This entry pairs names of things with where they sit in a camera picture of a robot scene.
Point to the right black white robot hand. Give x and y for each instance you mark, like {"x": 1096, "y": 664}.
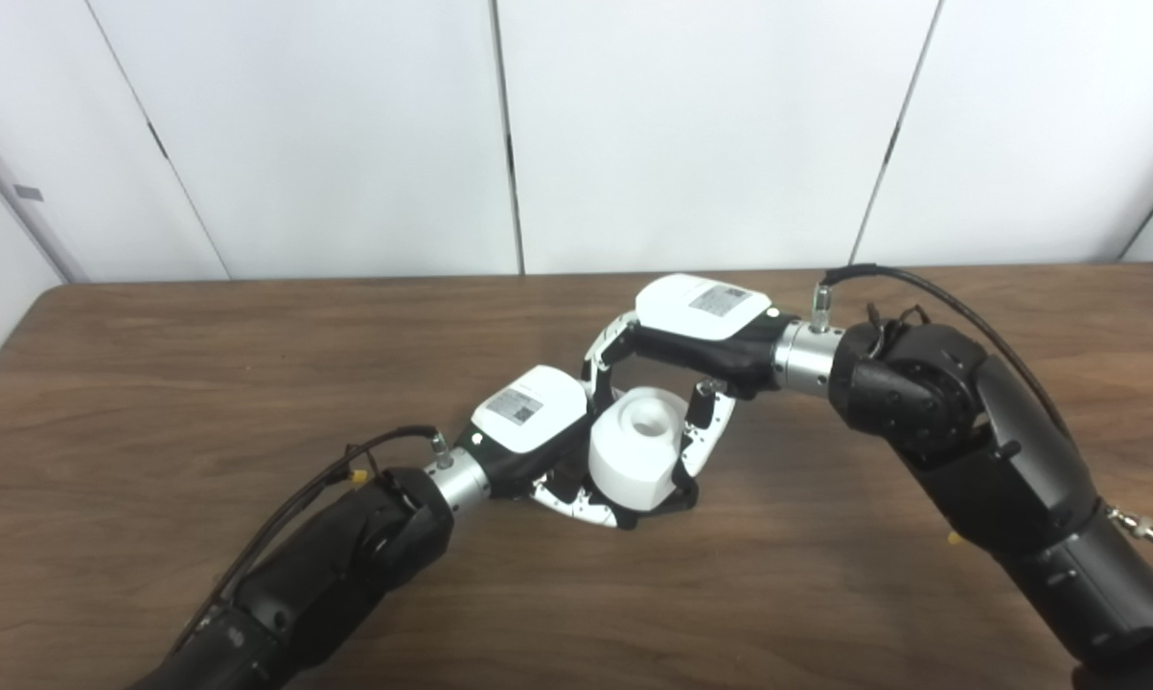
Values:
{"x": 701, "y": 316}

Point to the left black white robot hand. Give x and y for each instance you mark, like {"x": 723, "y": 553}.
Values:
{"x": 528, "y": 412}

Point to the round white piece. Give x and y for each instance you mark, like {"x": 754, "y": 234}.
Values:
{"x": 634, "y": 460}

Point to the black flanged holder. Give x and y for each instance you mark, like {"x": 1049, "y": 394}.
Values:
{"x": 669, "y": 504}

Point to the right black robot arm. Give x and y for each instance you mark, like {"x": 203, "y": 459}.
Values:
{"x": 988, "y": 431}

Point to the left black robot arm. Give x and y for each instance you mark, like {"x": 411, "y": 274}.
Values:
{"x": 346, "y": 565}

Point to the small grey wall tag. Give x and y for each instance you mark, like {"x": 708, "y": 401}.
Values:
{"x": 29, "y": 193}

